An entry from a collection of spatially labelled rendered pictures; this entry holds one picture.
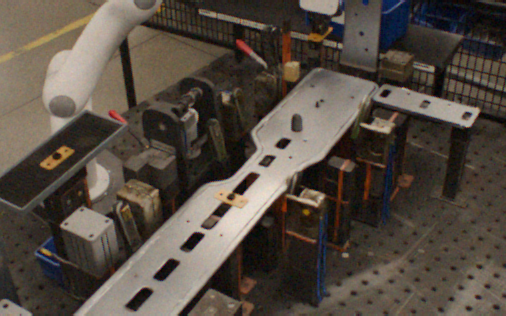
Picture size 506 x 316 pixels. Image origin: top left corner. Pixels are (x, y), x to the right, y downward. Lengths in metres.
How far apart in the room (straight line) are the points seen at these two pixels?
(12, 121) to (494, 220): 2.65
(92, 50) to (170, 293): 0.69
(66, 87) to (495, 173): 1.35
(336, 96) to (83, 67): 0.74
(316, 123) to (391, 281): 0.48
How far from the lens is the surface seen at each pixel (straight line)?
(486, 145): 2.56
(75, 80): 1.94
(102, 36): 1.90
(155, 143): 1.87
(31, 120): 4.04
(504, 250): 2.19
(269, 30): 2.09
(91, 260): 1.64
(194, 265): 1.65
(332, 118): 2.07
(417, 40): 2.42
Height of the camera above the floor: 2.19
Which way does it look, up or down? 37 degrees down
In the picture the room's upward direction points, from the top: 5 degrees counter-clockwise
